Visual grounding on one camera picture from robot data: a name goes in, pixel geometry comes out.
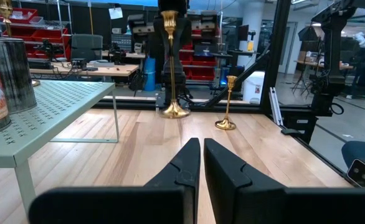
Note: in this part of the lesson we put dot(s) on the white paper sheet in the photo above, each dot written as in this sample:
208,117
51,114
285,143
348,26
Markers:
116,13

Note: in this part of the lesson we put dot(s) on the black aluminium rig frame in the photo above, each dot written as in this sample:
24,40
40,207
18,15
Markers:
277,46

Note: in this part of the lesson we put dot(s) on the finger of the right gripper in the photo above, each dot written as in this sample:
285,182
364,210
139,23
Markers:
184,37
160,37

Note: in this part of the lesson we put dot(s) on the wooden workbench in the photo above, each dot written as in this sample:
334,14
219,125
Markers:
107,70

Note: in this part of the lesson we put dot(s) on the grey depth camera box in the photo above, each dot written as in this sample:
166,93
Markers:
361,172

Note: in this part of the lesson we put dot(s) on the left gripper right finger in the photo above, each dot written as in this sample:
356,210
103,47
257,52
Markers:
241,199

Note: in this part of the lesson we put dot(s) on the green perforated metal shelf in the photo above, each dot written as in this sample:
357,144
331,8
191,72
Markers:
61,102

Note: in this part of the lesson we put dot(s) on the blue barrel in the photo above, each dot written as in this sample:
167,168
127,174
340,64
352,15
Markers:
150,74

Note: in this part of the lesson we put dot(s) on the grey office chair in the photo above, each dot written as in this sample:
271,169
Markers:
86,46

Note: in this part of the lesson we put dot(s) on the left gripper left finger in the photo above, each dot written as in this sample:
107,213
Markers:
170,199

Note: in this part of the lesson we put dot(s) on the brass candlestick holder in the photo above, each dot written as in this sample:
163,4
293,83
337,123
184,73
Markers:
173,110
224,124
3,7

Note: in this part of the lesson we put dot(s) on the black table clamp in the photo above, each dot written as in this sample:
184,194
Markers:
291,132

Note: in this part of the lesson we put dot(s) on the red storage bin rack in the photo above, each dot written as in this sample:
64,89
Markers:
201,59
45,34

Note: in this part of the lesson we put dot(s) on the person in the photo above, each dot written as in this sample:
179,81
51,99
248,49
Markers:
360,152

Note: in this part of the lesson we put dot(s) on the silver aluminium extrusion bar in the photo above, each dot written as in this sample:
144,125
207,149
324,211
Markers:
276,105

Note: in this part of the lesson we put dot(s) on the white trash bin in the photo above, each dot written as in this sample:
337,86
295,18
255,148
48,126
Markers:
254,87

